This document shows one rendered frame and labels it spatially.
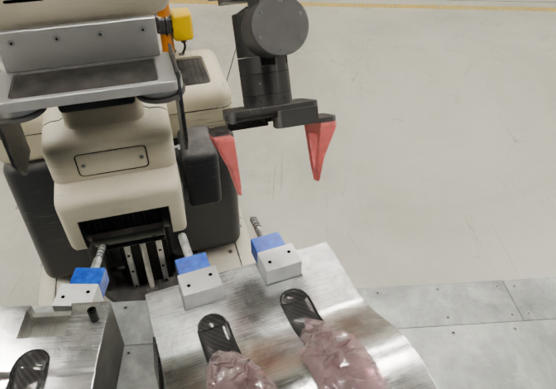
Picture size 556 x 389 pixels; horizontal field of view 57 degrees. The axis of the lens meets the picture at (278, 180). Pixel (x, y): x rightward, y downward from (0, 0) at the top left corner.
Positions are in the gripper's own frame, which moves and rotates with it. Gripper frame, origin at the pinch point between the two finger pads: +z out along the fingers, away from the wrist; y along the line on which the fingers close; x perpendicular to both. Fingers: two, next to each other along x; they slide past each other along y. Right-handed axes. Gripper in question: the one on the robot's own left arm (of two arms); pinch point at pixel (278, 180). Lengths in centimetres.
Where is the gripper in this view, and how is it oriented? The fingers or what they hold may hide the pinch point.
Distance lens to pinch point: 62.0
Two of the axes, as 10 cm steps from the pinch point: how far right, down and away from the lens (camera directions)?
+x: -2.4, -1.9, 9.5
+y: 9.6, -1.7, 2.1
